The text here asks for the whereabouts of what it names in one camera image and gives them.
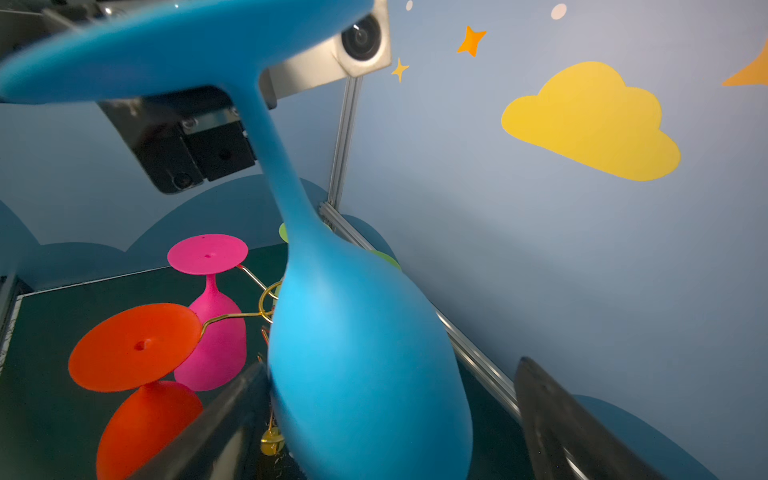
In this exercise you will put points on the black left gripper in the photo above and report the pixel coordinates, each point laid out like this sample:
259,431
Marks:
182,139

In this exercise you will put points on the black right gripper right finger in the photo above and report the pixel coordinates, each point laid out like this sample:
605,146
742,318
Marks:
562,436

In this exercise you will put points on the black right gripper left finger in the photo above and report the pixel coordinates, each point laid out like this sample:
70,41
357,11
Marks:
224,441

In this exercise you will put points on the pink wine glass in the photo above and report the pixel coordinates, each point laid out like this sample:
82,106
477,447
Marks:
222,352

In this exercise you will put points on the red wine glass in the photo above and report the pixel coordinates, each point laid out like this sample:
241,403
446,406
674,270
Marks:
133,351

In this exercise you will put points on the green wine glass rear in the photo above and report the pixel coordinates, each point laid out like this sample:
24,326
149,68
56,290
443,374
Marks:
283,233

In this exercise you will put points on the green wine glass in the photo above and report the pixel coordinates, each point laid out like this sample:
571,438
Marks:
283,233
391,260

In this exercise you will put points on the green wine glass front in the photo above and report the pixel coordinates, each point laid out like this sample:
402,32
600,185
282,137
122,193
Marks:
391,260

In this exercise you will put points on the gold wire glass rack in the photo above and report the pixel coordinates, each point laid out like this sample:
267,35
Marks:
272,441

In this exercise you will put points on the aluminium frame rails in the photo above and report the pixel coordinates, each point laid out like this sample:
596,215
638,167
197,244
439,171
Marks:
471,360

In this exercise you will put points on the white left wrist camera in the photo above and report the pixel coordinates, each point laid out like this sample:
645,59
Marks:
363,48

